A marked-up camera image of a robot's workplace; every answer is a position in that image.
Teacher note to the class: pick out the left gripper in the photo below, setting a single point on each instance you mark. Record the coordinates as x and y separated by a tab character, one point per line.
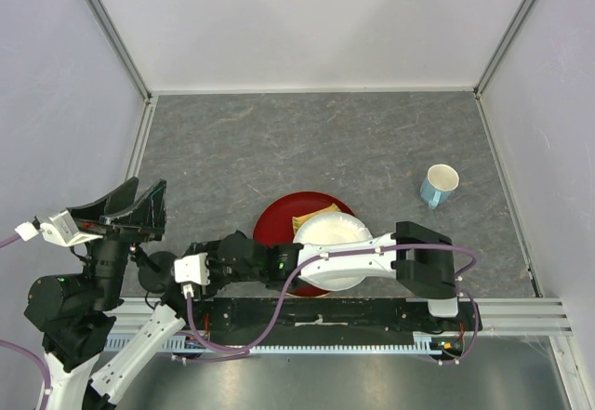
138	219

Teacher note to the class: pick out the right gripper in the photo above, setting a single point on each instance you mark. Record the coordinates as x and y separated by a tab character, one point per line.
210	248

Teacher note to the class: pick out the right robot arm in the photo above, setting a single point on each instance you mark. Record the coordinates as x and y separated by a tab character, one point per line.
418	258

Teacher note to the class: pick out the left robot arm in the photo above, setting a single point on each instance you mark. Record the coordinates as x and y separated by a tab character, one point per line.
73	311

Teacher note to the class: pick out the red round plate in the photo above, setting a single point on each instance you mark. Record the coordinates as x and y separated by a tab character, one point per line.
275	224

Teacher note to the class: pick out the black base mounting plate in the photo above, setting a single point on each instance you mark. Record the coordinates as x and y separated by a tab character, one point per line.
325	321

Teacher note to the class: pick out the white paper plate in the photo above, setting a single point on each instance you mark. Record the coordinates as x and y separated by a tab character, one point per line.
335	228

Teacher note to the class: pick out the yellow sponge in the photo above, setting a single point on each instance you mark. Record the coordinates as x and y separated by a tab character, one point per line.
298	222

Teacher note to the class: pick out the blue white paper cup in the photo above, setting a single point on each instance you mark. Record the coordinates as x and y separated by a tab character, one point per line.
440	182

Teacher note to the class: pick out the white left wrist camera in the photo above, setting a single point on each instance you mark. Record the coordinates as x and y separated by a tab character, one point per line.
58	229

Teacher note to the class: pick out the left aluminium frame post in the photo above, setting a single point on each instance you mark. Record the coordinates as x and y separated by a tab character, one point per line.
108	27

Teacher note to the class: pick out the aluminium frame post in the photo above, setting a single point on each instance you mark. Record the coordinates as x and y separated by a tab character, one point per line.
519	18
108	27

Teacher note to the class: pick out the grey slotted cable duct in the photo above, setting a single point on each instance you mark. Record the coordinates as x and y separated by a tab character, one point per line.
418	346

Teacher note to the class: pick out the right aluminium frame post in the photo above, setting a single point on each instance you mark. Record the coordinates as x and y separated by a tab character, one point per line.
519	18

